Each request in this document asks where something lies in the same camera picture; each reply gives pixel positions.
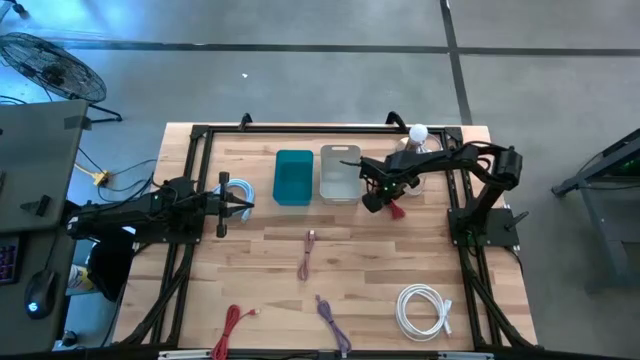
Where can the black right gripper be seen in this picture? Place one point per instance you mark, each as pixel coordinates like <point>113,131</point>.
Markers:
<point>377,185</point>

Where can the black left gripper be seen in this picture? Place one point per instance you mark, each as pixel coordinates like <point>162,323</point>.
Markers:
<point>223,205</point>

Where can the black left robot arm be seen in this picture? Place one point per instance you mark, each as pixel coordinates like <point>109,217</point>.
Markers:
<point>150,210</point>

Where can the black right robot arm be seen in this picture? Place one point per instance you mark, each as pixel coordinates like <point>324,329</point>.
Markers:
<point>475,160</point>

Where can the teal plastic bin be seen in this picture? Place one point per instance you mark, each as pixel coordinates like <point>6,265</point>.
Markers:
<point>293,177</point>

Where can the black chair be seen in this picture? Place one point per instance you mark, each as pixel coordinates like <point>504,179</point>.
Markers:
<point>112,265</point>

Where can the yellow power plug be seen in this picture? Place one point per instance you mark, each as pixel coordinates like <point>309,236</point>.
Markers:
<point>101,178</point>

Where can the grey desk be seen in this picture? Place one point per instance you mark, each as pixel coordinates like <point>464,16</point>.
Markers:
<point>40,160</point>

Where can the black computer mouse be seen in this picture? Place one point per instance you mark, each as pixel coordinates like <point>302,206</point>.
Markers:
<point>40,295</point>

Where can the dark metal cart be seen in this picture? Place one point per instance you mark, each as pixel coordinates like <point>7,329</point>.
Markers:
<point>610,210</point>

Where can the black floor fan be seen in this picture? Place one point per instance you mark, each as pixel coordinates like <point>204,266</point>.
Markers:
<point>50,67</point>

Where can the black keyboard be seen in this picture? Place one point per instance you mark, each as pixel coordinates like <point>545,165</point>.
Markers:
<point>7,260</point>

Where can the black aluminium table frame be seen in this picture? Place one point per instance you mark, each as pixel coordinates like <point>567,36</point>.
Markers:
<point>202,150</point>

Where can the small black desk bracket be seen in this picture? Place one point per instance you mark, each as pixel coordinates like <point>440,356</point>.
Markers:
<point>37,206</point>

